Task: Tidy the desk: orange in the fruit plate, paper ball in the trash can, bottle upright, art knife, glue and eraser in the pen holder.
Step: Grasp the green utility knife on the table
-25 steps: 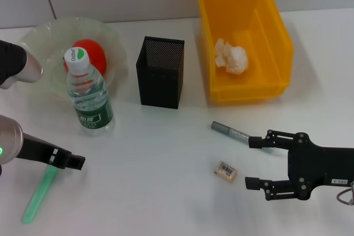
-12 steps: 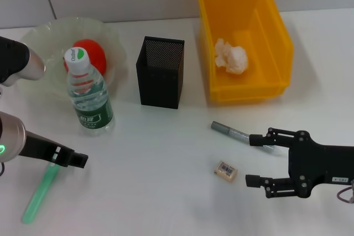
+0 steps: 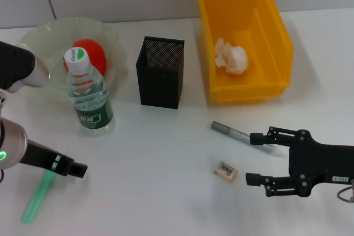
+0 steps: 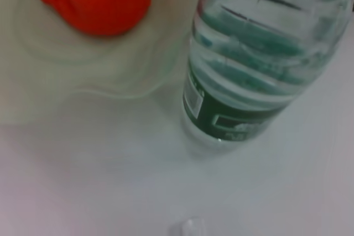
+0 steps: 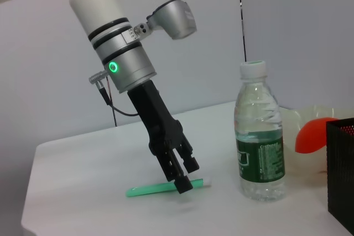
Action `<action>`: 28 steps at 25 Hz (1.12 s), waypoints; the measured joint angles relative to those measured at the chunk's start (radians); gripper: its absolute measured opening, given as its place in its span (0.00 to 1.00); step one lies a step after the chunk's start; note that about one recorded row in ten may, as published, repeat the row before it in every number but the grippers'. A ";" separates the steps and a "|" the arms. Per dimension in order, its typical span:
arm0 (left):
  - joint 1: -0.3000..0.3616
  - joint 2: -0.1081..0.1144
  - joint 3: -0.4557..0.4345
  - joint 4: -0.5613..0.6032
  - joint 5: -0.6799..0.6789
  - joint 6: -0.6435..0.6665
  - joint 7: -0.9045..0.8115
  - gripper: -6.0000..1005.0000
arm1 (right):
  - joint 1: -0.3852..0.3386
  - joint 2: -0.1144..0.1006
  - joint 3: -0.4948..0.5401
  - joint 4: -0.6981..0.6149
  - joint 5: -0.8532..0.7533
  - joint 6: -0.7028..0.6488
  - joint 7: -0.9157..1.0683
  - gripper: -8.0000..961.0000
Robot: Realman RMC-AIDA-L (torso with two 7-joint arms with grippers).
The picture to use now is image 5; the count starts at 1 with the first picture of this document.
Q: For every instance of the red-orange fruit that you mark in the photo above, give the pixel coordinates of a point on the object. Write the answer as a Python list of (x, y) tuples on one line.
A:
[(312, 136)]

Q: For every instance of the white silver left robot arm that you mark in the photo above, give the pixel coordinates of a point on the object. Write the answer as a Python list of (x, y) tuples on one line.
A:
[(96, 4)]

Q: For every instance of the clear green-label water bottle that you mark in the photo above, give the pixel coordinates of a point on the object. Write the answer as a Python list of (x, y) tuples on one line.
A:
[(260, 150)]

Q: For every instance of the pale green glass fruit plate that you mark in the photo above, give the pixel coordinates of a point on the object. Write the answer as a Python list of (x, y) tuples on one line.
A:
[(304, 114)]

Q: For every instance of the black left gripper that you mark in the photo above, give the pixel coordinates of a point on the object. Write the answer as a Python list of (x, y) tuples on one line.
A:
[(157, 117)]

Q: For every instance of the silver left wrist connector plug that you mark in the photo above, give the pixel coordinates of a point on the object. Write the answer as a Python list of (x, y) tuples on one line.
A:
[(96, 78)]

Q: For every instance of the black mesh pen holder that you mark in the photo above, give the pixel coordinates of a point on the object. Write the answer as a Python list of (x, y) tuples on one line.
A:
[(341, 175)]

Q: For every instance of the mint green pen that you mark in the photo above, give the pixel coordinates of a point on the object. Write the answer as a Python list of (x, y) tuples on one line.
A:
[(143, 191)]

